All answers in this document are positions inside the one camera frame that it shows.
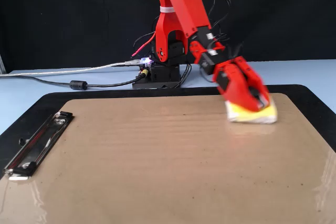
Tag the yellow sponge with black knob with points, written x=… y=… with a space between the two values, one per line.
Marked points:
x=252 y=117

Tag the controller board with LED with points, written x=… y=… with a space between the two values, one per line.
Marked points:
x=145 y=62

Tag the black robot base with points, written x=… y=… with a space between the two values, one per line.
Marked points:
x=162 y=78

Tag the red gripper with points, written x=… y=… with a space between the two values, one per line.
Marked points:
x=223 y=74

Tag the metal clipboard clip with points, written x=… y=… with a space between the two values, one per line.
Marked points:
x=36 y=145

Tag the black mat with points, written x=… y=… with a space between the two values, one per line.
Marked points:
x=23 y=116

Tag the brown clipboard board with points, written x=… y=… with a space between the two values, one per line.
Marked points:
x=157 y=169

